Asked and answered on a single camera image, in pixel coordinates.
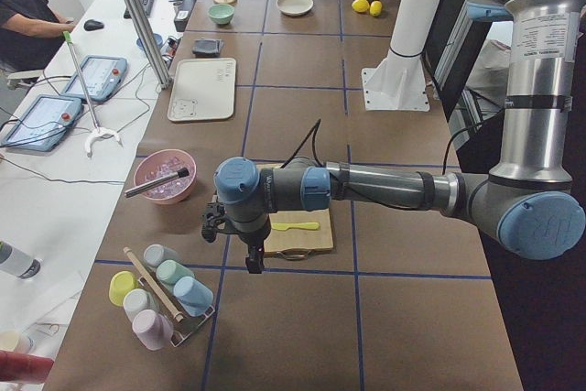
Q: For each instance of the yellow cup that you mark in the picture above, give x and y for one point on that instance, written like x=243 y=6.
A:
x=120 y=285

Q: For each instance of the black computer mouse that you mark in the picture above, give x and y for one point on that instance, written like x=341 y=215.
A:
x=92 y=24

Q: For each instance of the cream paper cup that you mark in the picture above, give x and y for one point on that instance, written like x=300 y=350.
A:
x=16 y=342

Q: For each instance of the black metal brush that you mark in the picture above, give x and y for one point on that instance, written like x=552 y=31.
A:
x=149 y=185

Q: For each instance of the teach pendant lower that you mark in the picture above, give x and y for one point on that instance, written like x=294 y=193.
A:
x=44 y=124

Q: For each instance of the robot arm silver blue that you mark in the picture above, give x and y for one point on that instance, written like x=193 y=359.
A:
x=523 y=202

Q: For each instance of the clear water bottle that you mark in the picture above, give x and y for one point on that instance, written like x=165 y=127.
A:
x=17 y=263

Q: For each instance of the reacher grabber tool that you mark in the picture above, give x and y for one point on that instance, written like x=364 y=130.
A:
x=98 y=131

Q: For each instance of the teach pendant upper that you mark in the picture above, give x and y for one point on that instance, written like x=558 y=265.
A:
x=103 y=75

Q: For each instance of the bamboo cutting board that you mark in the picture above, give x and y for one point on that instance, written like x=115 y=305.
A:
x=300 y=244

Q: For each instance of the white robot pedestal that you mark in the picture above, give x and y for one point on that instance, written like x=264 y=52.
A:
x=398 y=83

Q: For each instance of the yellow lemon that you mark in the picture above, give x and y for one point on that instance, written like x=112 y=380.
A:
x=360 y=6
x=376 y=8

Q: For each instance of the black device box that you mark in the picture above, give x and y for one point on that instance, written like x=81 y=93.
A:
x=182 y=9

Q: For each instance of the beige bear tray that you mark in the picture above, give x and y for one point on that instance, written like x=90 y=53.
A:
x=203 y=90

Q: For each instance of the white cup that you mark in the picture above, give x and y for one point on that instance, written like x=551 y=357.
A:
x=138 y=300

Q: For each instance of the aluminium frame post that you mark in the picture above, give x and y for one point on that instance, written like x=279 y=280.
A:
x=145 y=34

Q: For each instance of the grey folded cloth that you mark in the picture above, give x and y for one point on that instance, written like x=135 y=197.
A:
x=207 y=47

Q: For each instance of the grey cup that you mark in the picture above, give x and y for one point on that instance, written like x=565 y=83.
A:
x=155 y=254

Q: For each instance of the green cup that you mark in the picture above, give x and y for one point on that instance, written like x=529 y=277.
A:
x=169 y=272

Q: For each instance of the yellow lemon left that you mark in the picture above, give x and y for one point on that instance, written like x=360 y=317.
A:
x=360 y=6

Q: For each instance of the yellow lemon right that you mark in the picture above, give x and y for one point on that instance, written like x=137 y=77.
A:
x=376 y=8

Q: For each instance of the blue cup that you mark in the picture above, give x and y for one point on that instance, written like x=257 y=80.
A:
x=194 y=297

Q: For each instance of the teach pendant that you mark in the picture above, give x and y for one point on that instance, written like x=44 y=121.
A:
x=103 y=75
x=44 y=124

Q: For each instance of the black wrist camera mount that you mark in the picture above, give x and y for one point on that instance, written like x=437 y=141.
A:
x=213 y=221

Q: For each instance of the white wire cup rack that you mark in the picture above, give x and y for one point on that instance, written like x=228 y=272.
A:
x=183 y=324

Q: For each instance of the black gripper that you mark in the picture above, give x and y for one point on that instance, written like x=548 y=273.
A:
x=251 y=239

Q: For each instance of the pink bowl with ice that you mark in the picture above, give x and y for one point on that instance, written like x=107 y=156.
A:
x=164 y=163

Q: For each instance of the red cylinder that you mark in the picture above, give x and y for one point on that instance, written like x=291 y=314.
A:
x=24 y=368

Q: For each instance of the pink cup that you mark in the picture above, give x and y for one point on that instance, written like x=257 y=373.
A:
x=152 y=329

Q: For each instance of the beige ceramic plate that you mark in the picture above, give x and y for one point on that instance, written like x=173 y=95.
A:
x=294 y=7

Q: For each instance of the yellow plastic knife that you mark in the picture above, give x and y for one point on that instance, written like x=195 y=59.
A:
x=308 y=226

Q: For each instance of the person in black shirt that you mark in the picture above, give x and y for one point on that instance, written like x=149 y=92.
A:
x=31 y=34

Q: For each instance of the green ceramic bowl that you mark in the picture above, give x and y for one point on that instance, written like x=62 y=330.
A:
x=221 y=14

